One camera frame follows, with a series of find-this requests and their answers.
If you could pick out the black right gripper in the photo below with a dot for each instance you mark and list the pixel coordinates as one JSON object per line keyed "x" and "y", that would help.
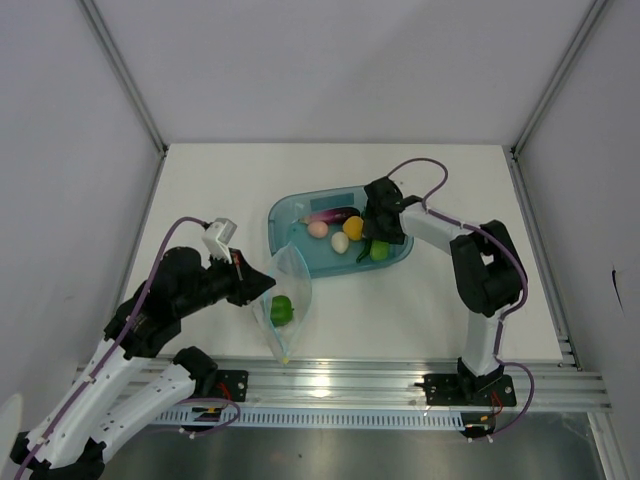
{"x": 373, "y": 231}

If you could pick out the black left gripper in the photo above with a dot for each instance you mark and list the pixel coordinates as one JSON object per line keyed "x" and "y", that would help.
{"x": 249, "y": 282}

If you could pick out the dark green chili pepper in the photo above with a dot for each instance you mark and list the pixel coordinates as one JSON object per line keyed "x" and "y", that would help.
{"x": 365, "y": 252}

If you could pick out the light green cucumber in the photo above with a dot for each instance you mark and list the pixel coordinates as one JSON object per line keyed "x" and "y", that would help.
{"x": 379, "y": 250}

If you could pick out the orange fruit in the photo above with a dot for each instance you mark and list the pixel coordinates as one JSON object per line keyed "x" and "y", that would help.
{"x": 353, "y": 228}

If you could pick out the green bell pepper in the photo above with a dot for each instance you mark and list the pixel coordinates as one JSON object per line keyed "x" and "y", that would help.
{"x": 281, "y": 311}

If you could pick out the clear zip top bag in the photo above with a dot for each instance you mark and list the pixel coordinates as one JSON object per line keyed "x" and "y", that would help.
{"x": 288, "y": 267}

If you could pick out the white egg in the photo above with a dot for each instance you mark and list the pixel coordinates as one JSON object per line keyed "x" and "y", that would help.
{"x": 340, "y": 242}

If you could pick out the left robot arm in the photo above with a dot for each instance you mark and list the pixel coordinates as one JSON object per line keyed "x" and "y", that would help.
{"x": 88, "y": 426}

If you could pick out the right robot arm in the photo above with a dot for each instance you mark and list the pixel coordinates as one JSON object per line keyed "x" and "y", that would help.
{"x": 489, "y": 275}

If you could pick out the purple eggplant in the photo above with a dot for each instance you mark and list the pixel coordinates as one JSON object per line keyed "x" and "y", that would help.
{"x": 331, "y": 216}

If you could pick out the pink egg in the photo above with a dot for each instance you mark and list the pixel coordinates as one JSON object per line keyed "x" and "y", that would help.
{"x": 318, "y": 229}

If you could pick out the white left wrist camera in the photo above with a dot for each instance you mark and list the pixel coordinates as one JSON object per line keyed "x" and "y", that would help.
{"x": 216, "y": 238}

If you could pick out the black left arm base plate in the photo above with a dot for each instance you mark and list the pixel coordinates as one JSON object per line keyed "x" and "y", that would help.
{"x": 227, "y": 384}

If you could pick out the slotted cable duct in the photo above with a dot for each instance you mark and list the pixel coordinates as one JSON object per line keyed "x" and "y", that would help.
{"x": 260, "y": 416}

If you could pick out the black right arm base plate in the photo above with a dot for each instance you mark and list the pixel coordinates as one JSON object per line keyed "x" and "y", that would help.
{"x": 448, "y": 390}

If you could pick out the aluminium mounting rail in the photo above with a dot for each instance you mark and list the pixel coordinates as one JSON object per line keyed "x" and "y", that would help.
{"x": 351, "y": 384}

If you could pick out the left aluminium frame post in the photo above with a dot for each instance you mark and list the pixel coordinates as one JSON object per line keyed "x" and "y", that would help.
{"x": 111, "y": 51}

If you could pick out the aluminium frame post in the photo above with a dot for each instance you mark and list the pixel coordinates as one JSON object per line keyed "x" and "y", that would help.
{"x": 111, "y": 51}
{"x": 576, "y": 47}

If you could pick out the right aluminium frame post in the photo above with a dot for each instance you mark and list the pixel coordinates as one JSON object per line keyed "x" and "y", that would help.
{"x": 576, "y": 47}

